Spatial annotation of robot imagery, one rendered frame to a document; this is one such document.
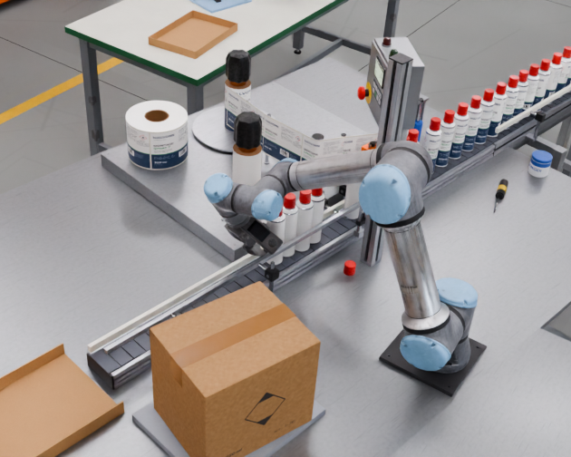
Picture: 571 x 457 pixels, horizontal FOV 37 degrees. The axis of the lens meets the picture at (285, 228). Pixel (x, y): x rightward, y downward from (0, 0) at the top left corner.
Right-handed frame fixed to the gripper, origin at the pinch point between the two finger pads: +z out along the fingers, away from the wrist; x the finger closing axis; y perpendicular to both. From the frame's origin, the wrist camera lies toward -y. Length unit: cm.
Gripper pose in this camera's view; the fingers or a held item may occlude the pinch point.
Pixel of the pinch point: (266, 252)
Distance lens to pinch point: 242.6
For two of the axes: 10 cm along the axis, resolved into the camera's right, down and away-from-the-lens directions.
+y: -7.0, -4.7, 5.4
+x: -6.5, 7.4, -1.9
